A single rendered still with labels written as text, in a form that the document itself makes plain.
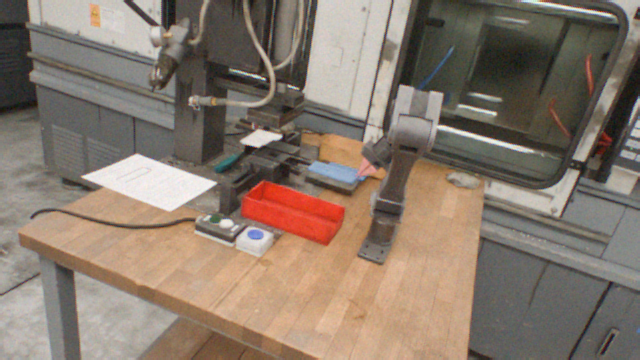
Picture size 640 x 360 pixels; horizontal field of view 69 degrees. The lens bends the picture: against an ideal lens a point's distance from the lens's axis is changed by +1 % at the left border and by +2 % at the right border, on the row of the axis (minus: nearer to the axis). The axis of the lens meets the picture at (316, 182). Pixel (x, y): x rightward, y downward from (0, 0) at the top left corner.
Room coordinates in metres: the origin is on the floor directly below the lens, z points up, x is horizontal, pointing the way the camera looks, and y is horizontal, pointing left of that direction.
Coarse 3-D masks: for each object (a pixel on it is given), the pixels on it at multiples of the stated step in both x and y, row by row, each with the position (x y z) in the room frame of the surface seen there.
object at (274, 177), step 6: (246, 162) 1.21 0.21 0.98; (288, 162) 1.29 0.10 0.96; (294, 162) 1.34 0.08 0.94; (246, 168) 1.21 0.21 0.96; (264, 168) 1.20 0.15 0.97; (264, 174) 1.20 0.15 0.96; (270, 174) 1.19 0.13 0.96; (276, 174) 1.21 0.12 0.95; (282, 174) 1.32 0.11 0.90; (288, 174) 1.32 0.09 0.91; (258, 180) 1.20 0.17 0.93; (264, 180) 1.19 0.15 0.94; (270, 180) 1.19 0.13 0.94; (276, 180) 1.22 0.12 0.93; (252, 186) 1.21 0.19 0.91
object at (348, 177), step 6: (318, 162) 1.27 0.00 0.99; (312, 168) 1.22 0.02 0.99; (318, 168) 1.22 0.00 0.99; (330, 168) 1.24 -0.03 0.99; (336, 168) 1.25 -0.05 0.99; (330, 174) 1.20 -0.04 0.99; (336, 174) 1.21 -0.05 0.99; (342, 174) 1.21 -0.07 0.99; (348, 174) 1.22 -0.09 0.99; (354, 174) 1.23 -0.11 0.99; (348, 180) 1.18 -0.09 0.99; (354, 180) 1.17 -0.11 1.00
